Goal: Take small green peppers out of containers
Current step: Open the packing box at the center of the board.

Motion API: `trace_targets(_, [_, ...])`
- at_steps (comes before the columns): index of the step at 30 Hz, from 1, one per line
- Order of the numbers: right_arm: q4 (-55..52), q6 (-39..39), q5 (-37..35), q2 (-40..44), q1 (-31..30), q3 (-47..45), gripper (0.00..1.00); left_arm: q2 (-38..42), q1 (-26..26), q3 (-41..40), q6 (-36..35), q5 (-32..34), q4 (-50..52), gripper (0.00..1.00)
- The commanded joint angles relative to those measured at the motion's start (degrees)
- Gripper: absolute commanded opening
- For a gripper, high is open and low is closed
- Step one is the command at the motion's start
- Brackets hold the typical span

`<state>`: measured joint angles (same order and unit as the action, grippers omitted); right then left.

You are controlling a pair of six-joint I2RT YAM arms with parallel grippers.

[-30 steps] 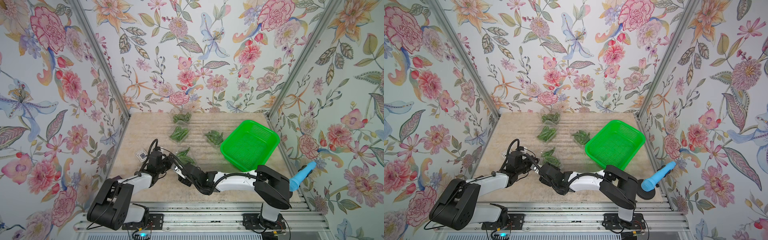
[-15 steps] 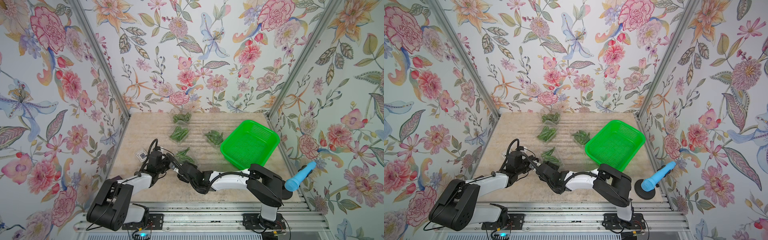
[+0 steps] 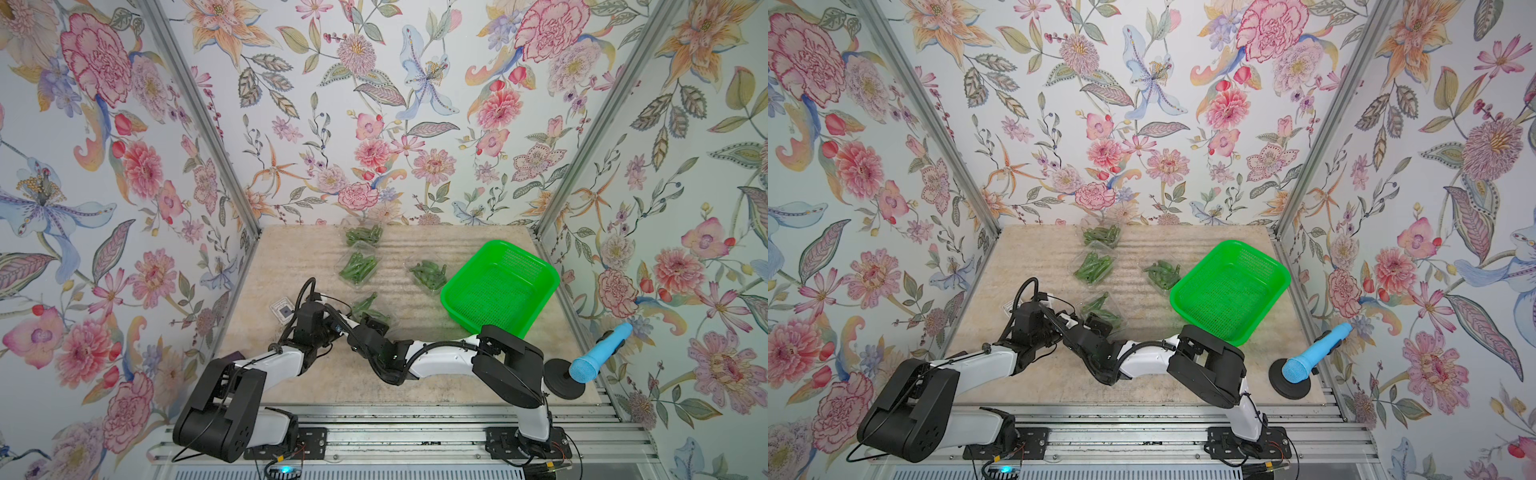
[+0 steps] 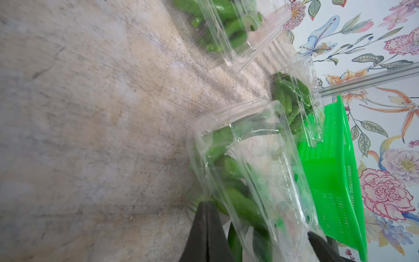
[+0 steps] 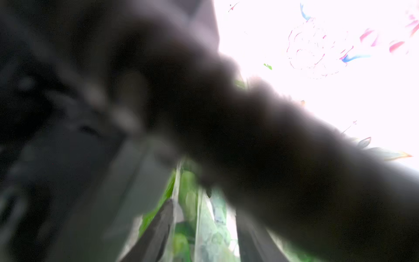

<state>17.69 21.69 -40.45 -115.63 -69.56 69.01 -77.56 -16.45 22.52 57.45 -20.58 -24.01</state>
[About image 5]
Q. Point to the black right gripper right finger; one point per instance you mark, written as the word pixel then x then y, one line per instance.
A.
pixel 255 243

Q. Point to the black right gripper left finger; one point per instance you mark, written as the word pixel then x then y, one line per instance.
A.
pixel 150 247

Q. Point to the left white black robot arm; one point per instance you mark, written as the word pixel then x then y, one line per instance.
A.
pixel 98 98

